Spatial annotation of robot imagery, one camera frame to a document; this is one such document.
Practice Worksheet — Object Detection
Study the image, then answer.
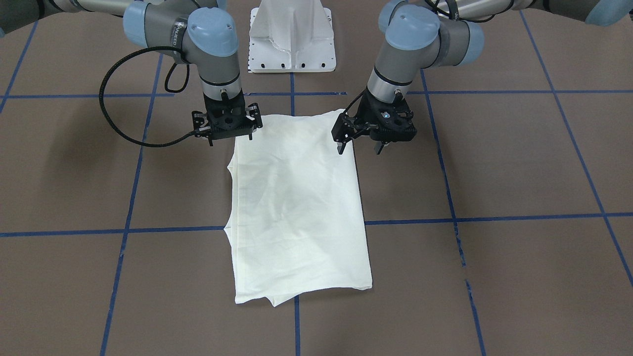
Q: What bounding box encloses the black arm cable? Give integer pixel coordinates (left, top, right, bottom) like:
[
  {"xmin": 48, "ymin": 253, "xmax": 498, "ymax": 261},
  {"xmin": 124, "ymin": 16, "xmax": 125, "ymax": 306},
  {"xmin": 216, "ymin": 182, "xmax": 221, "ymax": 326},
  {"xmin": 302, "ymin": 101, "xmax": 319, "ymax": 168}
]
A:
[{"xmin": 99, "ymin": 46, "xmax": 208, "ymax": 148}]

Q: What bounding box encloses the cream long-sleeve cat shirt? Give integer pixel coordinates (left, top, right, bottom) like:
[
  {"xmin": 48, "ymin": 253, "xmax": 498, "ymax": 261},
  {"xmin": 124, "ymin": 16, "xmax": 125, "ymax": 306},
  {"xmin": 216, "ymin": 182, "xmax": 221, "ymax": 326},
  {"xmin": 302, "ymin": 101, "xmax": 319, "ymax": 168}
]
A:
[{"xmin": 224, "ymin": 110, "xmax": 373, "ymax": 306}]

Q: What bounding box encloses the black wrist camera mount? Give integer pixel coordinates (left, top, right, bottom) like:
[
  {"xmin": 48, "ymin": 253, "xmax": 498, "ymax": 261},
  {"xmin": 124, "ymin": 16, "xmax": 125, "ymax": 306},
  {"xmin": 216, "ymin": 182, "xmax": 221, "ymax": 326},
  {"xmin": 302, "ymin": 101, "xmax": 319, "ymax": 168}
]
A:
[
  {"xmin": 370, "ymin": 111, "xmax": 417, "ymax": 142},
  {"xmin": 191, "ymin": 103, "xmax": 263, "ymax": 145}
]

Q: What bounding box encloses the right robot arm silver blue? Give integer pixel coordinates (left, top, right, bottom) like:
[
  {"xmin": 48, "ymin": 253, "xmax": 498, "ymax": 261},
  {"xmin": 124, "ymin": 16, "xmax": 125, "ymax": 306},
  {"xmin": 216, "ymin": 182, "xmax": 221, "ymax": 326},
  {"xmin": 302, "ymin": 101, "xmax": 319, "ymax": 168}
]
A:
[{"xmin": 0, "ymin": 0, "xmax": 263, "ymax": 148}]

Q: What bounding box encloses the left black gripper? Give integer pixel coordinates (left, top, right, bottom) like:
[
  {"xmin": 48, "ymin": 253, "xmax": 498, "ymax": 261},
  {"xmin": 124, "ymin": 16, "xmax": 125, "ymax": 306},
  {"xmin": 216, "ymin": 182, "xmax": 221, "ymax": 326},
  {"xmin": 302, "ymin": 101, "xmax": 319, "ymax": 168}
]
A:
[{"xmin": 331, "ymin": 89, "xmax": 413, "ymax": 155}]

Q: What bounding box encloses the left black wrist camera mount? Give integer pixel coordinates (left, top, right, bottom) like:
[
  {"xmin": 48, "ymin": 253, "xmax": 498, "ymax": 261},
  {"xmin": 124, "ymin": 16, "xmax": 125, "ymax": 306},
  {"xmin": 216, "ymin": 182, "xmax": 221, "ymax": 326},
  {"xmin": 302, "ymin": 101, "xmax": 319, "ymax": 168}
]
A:
[{"xmin": 370, "ymin": 111, "xmax": 417, "ymax": 142}]

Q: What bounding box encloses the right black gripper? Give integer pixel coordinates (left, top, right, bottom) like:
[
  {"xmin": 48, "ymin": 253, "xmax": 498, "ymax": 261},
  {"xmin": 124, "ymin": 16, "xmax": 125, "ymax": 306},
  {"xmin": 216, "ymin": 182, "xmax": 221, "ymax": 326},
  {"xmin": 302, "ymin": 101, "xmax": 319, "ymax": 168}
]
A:
[{"xmin": 204, "ymin": 94, "xmax": 259, "ymax": 147}]

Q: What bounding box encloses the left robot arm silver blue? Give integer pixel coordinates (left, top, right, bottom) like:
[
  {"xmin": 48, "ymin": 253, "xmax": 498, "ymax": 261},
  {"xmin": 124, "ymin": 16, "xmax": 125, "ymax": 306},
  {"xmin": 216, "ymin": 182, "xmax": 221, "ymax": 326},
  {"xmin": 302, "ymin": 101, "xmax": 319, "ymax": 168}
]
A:
[{"xmin": 331, "ymin": 0, "xmax": 632, "ymax": 155}]

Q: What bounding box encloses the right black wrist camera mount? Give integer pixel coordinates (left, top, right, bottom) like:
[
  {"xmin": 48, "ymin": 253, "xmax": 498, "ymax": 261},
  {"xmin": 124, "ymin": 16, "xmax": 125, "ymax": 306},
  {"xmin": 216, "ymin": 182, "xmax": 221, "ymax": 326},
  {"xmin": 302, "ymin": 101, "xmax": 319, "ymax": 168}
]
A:
[{"xmin": 191, "ymin": 103, "xmax": 263, "ymax": 145}]

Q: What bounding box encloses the white central support column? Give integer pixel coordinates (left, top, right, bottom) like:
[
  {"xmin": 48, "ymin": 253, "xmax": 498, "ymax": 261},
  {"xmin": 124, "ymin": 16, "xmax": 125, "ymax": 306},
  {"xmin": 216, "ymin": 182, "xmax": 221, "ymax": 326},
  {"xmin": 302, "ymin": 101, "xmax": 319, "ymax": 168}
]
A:
[{"xmin": 247, "ymin": 0, "xmax": 337, "ymax": 74}]

